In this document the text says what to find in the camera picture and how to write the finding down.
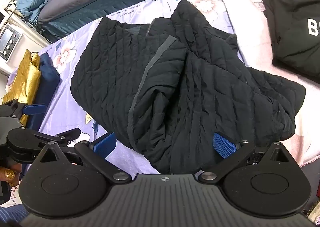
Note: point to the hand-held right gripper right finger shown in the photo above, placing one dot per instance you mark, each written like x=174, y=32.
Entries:
x=223, y=145

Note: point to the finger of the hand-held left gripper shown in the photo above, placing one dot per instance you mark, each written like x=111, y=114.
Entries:
x=65, y=135
x=33, y=109

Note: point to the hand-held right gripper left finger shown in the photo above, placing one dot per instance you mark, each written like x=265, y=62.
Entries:
x=105, y=145

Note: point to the black quilted jacket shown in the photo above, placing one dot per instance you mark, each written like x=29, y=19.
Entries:
x=162, y=79

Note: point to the person's left hand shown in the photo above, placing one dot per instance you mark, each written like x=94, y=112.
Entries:
x=10, y=174

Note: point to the purple floral bedsheet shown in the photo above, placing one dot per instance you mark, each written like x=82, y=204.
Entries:
x=62, y=107

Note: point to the gold shiny cloth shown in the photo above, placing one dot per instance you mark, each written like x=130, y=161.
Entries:
x=25, y=79

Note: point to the navy blue cloth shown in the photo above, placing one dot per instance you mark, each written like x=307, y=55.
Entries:
x=47, y=76

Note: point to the blue striped clothing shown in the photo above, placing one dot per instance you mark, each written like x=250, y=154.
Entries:
x=12, y=214

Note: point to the white machine with control panel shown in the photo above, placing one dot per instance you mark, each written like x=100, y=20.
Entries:
x=10, y=41

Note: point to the black garment with white print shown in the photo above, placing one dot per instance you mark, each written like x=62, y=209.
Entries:
x=290, y=41

